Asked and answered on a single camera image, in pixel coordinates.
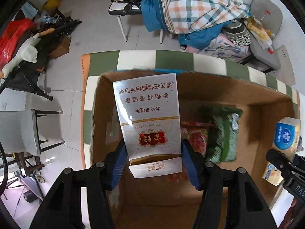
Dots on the green checkered tablecloth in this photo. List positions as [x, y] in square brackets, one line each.
[95, 64]

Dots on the red floral packet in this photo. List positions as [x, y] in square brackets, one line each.
[197, 135]

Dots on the white cigarette carton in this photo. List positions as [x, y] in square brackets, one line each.
[148, 112]

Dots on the red plastic bag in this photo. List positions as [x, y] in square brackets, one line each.
[10, 37]

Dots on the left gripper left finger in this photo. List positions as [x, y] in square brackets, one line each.
[114, 164]

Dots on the folding bed frame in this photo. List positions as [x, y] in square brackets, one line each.
[134, 7]

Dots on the black white patterned cushion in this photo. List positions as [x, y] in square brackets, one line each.
[237, 33]

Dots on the small cardboard box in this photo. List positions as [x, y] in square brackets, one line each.
[61, 47]

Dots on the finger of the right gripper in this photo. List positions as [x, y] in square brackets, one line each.
[280, 161]

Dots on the grey chair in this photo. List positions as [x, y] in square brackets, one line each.
[271, 19]

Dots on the green wipes packet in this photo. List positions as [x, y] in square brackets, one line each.
[223, 132]

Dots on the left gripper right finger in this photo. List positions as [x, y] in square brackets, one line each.
[198, 169]

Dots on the black tripod pile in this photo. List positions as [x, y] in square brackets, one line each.
[24, 77]

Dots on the yellow bin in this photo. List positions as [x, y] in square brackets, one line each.
[51, 5]

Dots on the floral folded quilt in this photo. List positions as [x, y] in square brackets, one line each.
[221, 47]

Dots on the white goose plush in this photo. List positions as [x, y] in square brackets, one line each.
[27, 52]

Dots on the brown cardboard box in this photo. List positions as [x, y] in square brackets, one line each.
[236, 197]

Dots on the white chair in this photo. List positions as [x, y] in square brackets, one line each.
[30, 124]

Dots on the yellow snack bag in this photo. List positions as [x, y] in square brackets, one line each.
[261, 35]

